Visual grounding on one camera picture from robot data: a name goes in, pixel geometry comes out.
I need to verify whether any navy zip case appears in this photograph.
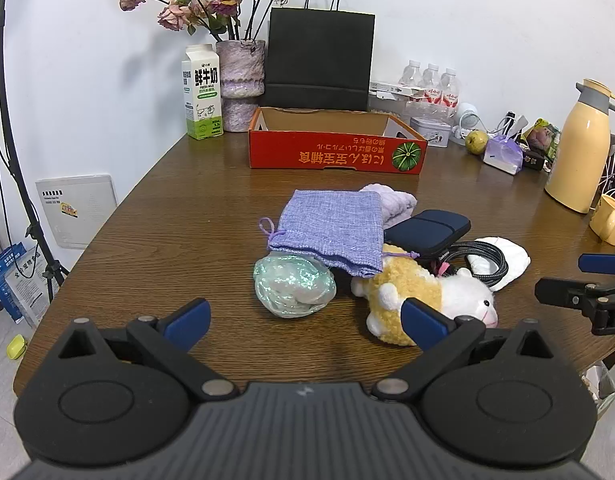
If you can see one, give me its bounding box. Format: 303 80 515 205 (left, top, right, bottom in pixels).
383 209 472 261

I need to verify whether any red cardboard box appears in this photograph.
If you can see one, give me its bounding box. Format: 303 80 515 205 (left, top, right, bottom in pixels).
248 106 429 179

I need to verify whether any white cloth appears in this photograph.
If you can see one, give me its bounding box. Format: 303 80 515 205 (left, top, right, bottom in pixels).
466 236 531 292

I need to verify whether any purple tissue pack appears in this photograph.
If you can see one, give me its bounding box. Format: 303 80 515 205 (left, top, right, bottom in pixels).
483 134 526 176

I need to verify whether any purple stone vase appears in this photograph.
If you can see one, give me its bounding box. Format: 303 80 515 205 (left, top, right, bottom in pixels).
216 39 267 133

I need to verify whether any yellow white plush toy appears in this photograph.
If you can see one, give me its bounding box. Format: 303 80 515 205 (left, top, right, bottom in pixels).
350 243 499 348

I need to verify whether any lavender fluffy towel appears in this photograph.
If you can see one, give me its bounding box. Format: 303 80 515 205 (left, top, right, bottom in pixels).
357 183 418 231

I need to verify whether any small yellow case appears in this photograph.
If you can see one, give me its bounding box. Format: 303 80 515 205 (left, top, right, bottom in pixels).
6 334 30 360

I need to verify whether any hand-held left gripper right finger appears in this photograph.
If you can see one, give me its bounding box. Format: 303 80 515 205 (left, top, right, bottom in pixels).
371 298 555 403

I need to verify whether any yellow thermos jug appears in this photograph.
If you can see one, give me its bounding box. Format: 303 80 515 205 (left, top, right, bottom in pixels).
544 78 615 215

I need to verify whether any flat white carton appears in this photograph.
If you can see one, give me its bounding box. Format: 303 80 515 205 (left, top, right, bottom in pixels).
369 81 428 101

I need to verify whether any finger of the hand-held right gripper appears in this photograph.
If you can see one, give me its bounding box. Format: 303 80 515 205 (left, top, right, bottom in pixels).
578 253 615 276
534 276 595 311

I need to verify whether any clear plastic container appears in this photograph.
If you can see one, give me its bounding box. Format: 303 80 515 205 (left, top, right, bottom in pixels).
369 96 411 117

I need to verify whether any purple drawstring pouch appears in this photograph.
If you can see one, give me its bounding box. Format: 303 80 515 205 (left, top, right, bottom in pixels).
259 189 386 280

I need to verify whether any iridescent plastic bag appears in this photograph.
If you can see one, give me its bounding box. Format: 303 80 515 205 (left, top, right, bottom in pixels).
253 254 337 319

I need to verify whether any white tin box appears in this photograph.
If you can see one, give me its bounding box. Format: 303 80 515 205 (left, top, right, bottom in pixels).
409 116 453 149

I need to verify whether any green apple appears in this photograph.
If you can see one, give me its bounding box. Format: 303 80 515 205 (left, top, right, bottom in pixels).
465 130 489 155

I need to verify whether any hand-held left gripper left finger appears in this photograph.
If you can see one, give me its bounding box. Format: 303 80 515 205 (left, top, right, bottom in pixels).
58 298 239 403

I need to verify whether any green snack packet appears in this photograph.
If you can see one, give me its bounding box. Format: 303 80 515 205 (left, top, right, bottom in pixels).
521 118 563 162

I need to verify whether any white green milk carton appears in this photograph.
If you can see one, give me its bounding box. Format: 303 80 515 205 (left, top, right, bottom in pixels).
182 44 224 141

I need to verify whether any white wall panel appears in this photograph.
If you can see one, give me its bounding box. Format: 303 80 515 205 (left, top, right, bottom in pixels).
35 174 119 250

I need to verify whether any yellow cup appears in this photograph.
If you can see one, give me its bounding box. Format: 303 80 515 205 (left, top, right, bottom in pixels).
589 194 615 247

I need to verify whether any round white gadget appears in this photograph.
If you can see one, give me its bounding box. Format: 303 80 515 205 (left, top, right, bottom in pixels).
457 103 483 132

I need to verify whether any black paper bag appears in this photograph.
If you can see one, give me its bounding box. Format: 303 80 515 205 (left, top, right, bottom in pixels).
260 0 377 113

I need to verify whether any black braided cable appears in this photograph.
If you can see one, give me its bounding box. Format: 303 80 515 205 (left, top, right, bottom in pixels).
436 240 509 281

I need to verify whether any black light stand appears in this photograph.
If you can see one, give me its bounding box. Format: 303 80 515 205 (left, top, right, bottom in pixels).
0 0 71 312

